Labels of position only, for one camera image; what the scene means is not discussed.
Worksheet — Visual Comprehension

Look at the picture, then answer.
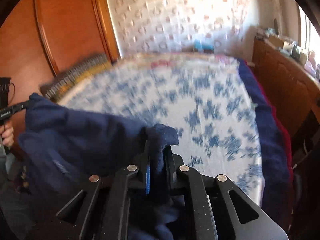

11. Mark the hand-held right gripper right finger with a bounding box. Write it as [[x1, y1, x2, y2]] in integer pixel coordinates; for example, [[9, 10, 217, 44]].
[[164, 145, 289, 240]]

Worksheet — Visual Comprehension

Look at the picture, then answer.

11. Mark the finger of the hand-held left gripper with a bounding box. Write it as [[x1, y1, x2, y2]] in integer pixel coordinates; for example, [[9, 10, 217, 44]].
[[15, 100, 32, 112]]

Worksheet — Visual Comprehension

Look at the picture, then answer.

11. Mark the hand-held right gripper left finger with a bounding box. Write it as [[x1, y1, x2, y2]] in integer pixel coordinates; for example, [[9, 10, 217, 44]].
[[55, 140, 152, 240]]

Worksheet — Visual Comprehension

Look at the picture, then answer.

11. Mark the navy printed T-shirt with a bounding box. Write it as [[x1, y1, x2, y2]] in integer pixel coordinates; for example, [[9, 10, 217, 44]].
[[17, 92, 190, 240]]

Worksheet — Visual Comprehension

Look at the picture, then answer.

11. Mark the person's left hand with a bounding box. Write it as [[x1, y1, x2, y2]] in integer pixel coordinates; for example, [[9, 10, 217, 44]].
[[0, 125, 15, 148]]

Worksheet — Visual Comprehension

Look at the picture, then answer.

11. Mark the dark circle-patterned pillow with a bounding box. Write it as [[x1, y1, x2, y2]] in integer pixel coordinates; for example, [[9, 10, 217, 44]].
[[40, 52, 112, 100]]

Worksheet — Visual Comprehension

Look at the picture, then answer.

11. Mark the blue floral bed sheet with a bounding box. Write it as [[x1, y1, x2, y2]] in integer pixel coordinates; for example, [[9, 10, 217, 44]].
[[56, 52, 265, 205]]

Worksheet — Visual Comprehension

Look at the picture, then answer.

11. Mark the person's dark clothing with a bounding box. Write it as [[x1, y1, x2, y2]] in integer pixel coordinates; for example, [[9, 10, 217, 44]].
[[0, 155, 83, 240]]

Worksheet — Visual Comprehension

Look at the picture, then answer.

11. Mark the navy blanket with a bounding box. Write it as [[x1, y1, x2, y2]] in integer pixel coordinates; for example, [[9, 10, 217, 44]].
[[236, 57, 292, 228]]

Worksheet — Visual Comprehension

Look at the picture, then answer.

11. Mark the pink floral quilt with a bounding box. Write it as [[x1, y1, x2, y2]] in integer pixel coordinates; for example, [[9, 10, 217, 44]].
[[130, 51, 238, 67]]

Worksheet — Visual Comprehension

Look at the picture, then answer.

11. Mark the blue box on nightstand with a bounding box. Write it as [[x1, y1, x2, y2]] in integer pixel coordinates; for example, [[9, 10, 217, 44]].
[[194, 40, 214, 53]]

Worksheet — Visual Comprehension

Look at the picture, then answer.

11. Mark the long wooden cabinet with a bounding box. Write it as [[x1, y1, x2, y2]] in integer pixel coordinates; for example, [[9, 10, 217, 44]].
[[252, 36, 320, 155]]

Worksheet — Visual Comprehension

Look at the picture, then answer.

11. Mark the heap of colourful packets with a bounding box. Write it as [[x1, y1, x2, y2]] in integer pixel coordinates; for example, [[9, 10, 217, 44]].
[[255, 26, 278, 39]]

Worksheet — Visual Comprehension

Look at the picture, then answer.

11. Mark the cardboard box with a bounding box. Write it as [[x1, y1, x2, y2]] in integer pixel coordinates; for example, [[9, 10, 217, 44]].
[[267, 34, 285, 48]]

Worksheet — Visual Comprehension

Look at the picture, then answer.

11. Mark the pink bag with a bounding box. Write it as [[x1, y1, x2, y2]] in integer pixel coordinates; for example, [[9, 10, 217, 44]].
[[304, 50, 318, 73]]

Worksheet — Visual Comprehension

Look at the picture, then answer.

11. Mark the wooden framed window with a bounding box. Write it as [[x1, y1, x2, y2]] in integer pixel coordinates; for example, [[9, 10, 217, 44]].
[[297, 5, 320, 55]]

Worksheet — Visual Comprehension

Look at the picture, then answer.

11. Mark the sheer circle-patterned wall cloth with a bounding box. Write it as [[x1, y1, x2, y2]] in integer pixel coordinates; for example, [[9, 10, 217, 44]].
[[104, 0, 253, 58]]

